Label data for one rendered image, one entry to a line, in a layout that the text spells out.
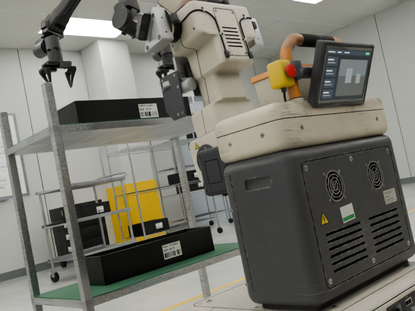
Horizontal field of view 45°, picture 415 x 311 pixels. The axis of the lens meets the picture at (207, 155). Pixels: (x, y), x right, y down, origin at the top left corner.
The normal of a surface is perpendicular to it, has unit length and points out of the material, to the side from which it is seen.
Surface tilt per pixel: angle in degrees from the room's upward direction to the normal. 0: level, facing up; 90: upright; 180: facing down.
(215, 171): 90
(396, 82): 90
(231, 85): 82
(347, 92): 115
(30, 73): 90
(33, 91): 90
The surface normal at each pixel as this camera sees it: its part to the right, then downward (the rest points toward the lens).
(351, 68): 0.68, 0.25
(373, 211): 0.66, -0.18
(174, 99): -0.73, 0.11
